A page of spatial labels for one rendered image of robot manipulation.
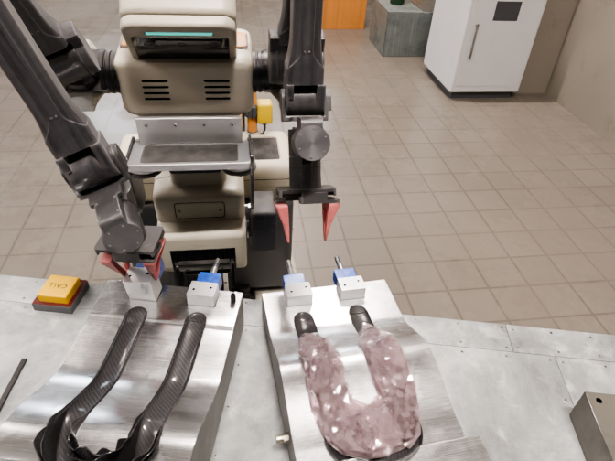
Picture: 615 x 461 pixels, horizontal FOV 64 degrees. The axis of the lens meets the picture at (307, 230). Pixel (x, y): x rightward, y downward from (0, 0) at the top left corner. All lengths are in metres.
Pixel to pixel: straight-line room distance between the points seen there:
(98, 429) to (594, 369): 0.88
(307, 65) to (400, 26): 4.24
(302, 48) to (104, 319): 0.57
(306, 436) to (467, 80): 3.74
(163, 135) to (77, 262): 1.48
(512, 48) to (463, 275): 2.35
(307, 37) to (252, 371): 0.59
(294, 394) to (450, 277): 1.70
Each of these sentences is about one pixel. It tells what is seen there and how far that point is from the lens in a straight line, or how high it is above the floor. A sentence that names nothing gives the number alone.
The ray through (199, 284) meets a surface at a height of 0.92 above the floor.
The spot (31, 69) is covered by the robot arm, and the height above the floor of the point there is 1.32.
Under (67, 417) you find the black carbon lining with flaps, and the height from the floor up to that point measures 0.92.
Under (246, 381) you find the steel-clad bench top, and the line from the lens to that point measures 0.93.
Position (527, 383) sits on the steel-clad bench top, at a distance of 1.04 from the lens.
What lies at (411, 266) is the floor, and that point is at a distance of 2.42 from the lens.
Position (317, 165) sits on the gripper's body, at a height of 1.13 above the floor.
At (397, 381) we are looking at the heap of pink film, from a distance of 0.83.
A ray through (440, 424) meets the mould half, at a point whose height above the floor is 0.87.
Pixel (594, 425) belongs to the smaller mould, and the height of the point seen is 0.86.
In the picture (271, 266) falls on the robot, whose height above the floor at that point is 0.41.
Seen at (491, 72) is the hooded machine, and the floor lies 0.23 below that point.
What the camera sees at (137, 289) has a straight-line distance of 0.94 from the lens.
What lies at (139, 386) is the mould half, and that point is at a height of 0.89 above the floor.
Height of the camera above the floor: 1.56
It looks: 38 degrees down
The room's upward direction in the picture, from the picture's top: 4 degrees clockwise
